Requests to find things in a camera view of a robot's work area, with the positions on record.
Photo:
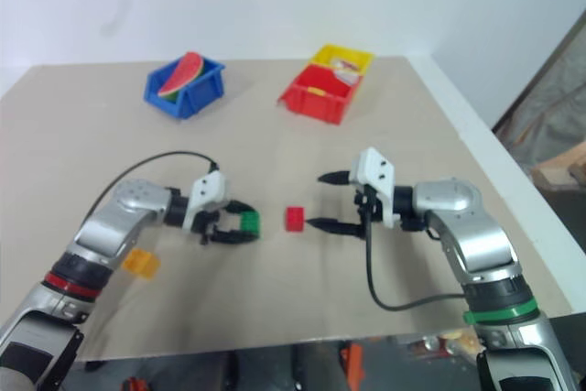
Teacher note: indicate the orange cube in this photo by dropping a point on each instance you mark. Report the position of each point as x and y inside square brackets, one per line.
[142, 263]

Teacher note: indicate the toy watermelon slice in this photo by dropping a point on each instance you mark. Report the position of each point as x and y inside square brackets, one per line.
[183, 75]

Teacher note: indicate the red cube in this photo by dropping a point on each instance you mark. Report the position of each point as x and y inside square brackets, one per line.
[294, 219]

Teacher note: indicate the orange black object under table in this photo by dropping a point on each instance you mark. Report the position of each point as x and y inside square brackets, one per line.
[136, 384]
[353, 363]

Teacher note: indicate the brown wooden board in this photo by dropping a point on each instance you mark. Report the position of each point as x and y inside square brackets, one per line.
[558, 171]

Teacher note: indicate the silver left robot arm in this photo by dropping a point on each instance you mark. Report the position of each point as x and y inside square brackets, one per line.
[123, 208]

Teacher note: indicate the green cube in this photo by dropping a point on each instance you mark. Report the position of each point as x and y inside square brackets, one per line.
[250, 224]

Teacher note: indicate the red plastic bin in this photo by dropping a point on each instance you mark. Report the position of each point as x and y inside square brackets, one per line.
[320, 105]

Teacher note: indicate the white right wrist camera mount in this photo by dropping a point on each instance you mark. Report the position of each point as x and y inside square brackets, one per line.
[376, 171]

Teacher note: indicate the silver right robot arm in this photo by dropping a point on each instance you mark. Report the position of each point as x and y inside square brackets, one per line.
[476, 235]

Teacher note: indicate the yellow plastic bin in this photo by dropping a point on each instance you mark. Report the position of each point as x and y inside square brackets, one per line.
[329, 54]

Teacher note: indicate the blue plastic bin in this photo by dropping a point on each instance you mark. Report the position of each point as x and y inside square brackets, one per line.
[197, 93]

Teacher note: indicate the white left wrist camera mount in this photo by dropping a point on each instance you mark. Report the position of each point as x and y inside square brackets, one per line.
[209, 189]

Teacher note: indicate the grey plastic sheet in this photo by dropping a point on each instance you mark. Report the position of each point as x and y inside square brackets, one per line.
[549, 102]

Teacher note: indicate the white red packet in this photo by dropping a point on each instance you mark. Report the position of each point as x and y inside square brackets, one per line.
[346, 68]

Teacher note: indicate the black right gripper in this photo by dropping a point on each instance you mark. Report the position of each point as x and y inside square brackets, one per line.
[366, 208]

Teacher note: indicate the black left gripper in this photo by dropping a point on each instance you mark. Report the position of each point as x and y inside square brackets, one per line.
[208, 226]

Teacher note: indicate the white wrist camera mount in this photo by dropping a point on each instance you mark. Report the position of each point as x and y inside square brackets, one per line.
[376, 171]
[209, 189]

